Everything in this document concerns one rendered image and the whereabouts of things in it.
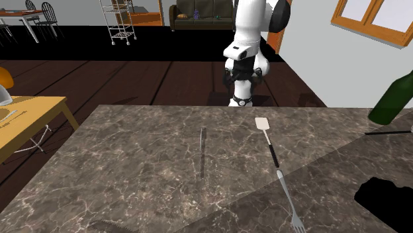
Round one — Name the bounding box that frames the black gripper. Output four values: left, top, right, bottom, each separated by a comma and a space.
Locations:
223, 58, 264, 87

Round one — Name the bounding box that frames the dark olive sofa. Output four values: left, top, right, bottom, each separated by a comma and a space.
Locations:
168, 0, 237, 32

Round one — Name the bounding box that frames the dark table knife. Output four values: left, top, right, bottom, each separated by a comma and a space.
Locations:
199, 126, 208, 179

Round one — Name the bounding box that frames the orange wooden door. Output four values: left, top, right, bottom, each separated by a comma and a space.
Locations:
111, 0, 165, 27

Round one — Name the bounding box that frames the silver fork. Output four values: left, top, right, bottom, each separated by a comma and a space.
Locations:
276, 169, 307, 233

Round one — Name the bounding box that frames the wooden framed window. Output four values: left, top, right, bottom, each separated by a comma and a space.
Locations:
330, 0, 413, 48

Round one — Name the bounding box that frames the green glass bottle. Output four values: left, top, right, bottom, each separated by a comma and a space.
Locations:
367, 69, 413, 126

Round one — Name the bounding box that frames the thin black rod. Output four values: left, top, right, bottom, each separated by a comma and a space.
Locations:
364, 129, 413, 136

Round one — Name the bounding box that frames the yellow wooden side table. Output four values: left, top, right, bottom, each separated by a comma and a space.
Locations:
0, 66, 80, 164

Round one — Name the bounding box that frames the red-topped dining table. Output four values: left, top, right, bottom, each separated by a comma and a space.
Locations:
0, 8, 45, 44

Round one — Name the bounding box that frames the orange wooden door frame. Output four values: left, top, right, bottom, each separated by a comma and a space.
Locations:
265, 0, 293, 55

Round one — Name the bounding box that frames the white spatula with black handle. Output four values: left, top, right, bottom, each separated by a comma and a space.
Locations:
254, 116, 281, 169

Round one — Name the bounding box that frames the white wire shelf cart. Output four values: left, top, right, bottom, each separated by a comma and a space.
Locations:
98, 0, 138, 46

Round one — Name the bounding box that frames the black wire chair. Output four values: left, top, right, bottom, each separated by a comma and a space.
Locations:
0, 23, 18, 45
34, 1, 64, 40
24, 0, 42, 24

